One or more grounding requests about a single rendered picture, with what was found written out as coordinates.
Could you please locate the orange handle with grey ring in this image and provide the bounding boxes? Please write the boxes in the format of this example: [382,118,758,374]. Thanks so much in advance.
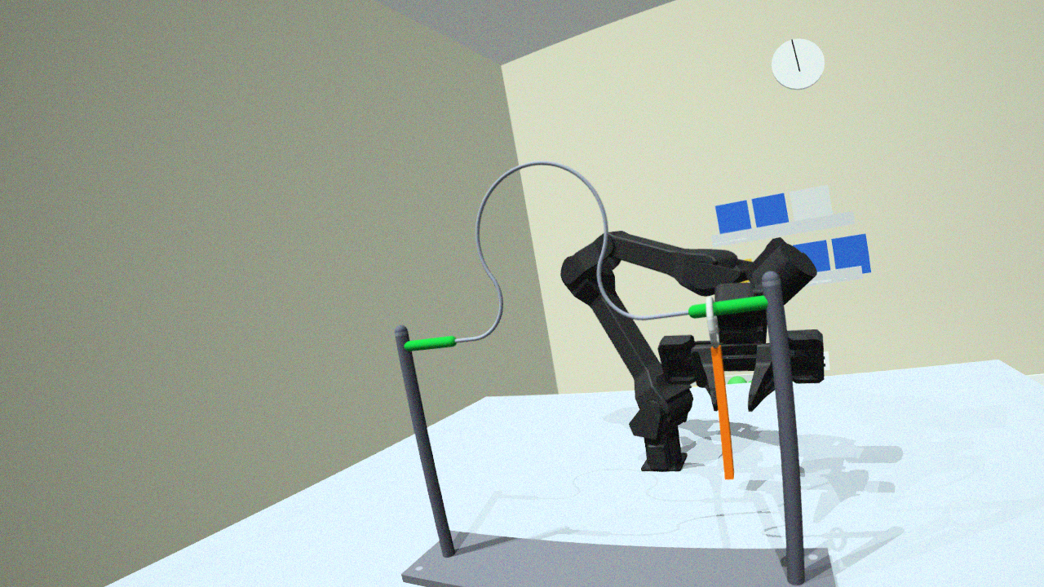
[706,297,735,480]

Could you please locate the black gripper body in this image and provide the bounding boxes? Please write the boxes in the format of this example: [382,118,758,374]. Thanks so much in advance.
[657,318,825,385]

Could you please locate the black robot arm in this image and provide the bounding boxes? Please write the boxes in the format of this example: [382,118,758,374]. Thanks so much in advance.
[560,231,817,472]

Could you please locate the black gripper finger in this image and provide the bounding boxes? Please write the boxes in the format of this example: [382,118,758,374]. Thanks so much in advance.
[691,346,719,412]
[748,344,775,413]

